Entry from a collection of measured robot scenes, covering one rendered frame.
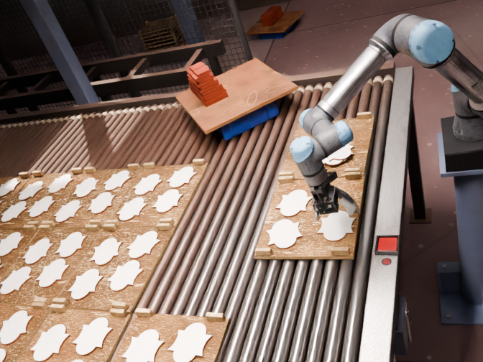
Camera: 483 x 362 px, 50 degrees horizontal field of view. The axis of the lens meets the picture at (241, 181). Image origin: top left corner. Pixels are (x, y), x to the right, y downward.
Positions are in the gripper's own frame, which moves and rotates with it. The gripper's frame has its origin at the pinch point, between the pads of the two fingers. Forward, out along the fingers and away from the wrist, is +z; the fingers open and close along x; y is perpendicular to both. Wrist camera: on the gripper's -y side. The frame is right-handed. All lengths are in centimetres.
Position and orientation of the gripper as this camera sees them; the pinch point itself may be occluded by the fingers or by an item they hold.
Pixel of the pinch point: (338, 215)
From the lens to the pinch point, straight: 181.3
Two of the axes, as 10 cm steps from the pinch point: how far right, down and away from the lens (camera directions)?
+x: 8.7, -1.7, -4.6
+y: -2.3, 6.9, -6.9
